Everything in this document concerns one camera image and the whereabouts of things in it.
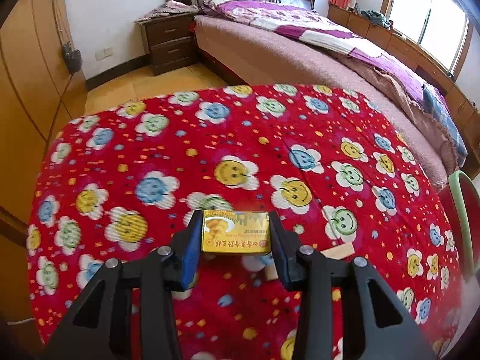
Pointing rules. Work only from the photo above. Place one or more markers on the dark wooden nightstand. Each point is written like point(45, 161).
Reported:
point(170, 42)

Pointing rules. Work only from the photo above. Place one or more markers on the blue plaid cloth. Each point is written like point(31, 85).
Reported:
point(433, 105)

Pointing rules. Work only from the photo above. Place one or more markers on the window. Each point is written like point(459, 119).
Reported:
point(440, 28)

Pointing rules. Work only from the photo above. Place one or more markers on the purple white quilt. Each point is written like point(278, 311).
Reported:
point(309, 27)

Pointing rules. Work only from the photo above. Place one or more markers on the blue clothes on cabinet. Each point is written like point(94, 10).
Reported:
point(376, 18)

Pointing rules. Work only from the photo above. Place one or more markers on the purple pillow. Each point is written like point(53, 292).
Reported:
point(213, 7)

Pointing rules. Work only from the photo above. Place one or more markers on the red smiley flower blanket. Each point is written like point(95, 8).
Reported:
point(122, 182)

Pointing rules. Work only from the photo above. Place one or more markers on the pink bed cover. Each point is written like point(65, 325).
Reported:
point(258, 57)

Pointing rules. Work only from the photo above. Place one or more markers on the black bag on wardrobe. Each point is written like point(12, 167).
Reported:
point(72, 58)

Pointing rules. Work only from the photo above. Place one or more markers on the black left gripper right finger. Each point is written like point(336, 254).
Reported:
point(350, 295)

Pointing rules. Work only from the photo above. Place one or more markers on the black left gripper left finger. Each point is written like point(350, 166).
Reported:
point(98, 324)

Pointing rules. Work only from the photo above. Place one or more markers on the dark wooden bed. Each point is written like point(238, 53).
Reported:
point(265, 42)

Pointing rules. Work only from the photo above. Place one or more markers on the red bin with green rim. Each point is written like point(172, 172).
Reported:
point(460, 201)

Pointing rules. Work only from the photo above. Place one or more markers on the long wooden side cabinet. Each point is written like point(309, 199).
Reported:
point(463, 112)

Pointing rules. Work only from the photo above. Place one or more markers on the wooden wardrobe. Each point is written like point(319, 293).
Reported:
point(38, 97)

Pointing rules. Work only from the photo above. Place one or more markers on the clothes on nightstand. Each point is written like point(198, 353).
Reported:
point(169, 8)

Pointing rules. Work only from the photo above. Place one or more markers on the yellow snack box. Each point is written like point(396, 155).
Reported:
point(236, 232)

